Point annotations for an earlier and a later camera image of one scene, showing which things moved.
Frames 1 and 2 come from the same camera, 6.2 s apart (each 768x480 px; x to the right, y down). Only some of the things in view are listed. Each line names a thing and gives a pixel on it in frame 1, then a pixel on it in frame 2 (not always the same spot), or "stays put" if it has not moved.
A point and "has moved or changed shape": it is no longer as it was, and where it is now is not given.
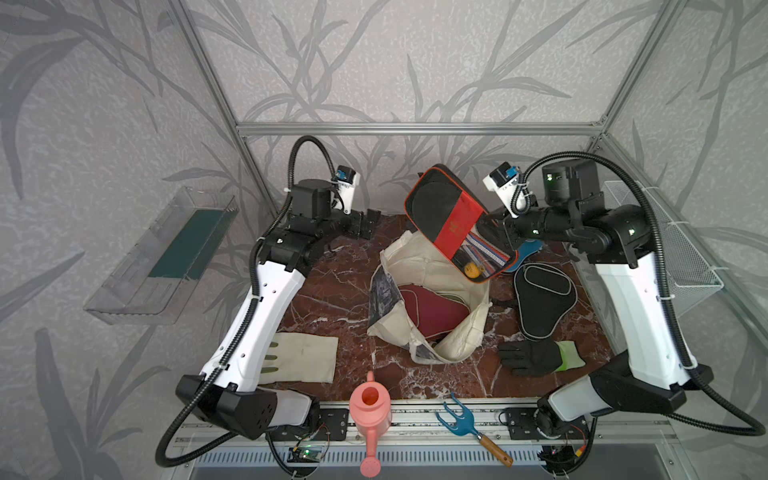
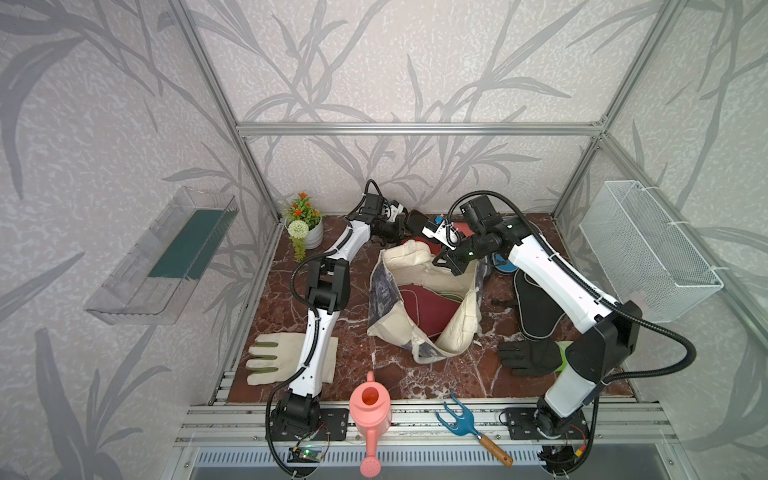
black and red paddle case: x=456 y=218 has moved or changed shape
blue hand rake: x=465 y=426 stays put
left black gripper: x=370 y=223 → x=399 y=232
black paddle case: x=546 y=295 stays put
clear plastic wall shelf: x=153 y=282 stays put
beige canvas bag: x=410 y=260 stays put
